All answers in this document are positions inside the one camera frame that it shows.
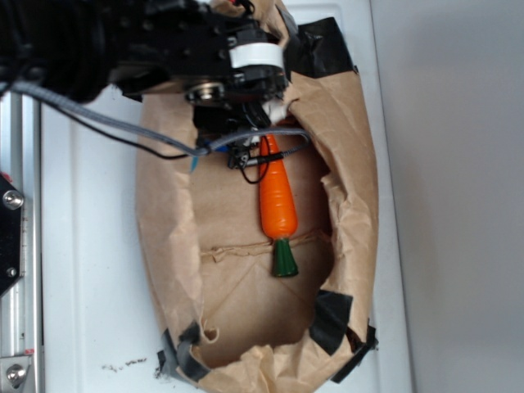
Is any orange plastic carrot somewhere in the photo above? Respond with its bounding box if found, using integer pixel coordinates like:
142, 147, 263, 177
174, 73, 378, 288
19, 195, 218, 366
259, 135, 298, 278

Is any crumpled white paper ball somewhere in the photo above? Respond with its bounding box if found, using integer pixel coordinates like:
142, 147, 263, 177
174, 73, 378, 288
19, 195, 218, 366
262, 99, 288, 125

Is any brown paper bag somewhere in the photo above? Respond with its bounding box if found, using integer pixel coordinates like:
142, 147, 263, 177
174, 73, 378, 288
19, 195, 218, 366
136, 1, 379, 392

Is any black metal bracket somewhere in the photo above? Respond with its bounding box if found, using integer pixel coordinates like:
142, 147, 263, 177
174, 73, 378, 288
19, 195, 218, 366
0, 172, 25, 297

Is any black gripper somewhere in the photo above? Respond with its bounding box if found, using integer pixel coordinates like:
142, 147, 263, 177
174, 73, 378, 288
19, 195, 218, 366
183, 20, 292, 144

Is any grey braided cable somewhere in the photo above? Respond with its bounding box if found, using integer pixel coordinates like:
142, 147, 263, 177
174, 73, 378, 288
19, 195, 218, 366
11, 80, 311, 160

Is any aluminium frame rail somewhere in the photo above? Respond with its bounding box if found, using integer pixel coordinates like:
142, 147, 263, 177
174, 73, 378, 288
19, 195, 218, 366
1, 93, 44, 392

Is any thin black cable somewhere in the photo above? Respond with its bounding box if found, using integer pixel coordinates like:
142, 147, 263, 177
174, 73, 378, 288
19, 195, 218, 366
81, 118, 283, 185

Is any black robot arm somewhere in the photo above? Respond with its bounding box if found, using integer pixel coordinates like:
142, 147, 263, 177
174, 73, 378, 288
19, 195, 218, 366
1, 1, 287, 120

